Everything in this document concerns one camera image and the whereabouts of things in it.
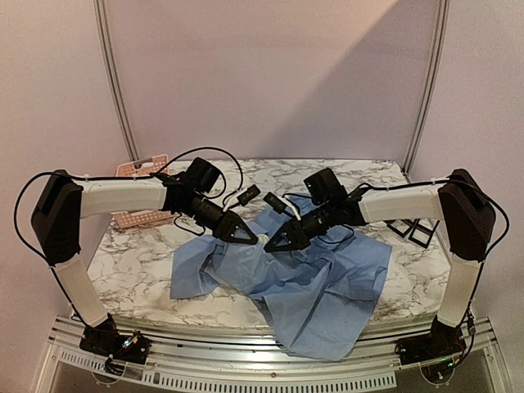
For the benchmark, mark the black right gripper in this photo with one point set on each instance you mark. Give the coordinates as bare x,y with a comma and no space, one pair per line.
298,229

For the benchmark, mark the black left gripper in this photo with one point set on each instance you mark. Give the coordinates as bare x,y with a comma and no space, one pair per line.
228,227

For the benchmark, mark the blue shirt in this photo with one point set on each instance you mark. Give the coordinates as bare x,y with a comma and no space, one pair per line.
318,300

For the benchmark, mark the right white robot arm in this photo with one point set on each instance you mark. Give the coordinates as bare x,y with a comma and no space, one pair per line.
468,213

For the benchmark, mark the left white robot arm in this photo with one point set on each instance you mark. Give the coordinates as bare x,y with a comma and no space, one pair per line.
67,199

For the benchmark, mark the pink plastic basket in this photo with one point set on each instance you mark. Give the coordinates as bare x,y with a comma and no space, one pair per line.
140,211

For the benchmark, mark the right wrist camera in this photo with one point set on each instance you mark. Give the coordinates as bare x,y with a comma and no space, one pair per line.
275,202

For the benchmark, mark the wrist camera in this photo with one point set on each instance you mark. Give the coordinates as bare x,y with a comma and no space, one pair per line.
275,202
248,195

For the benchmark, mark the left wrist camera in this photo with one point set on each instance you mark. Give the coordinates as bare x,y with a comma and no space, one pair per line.
248,195

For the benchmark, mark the aluminium front rail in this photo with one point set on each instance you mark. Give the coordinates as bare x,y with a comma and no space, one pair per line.
219,359

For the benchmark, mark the black frame box right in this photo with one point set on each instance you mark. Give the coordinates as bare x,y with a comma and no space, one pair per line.
421,235

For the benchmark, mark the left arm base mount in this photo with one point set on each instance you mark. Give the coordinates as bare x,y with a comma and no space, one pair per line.
105,340

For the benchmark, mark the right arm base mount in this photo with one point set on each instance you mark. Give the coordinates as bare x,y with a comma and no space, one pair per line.
440,342

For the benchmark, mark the left aluminium post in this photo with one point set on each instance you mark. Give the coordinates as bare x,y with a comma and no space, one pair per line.
112,74

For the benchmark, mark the aluminium post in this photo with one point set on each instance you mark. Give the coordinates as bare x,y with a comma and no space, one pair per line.
112,74
435,55

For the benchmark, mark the right aluminium post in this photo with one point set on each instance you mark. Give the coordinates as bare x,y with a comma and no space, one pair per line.
435,55

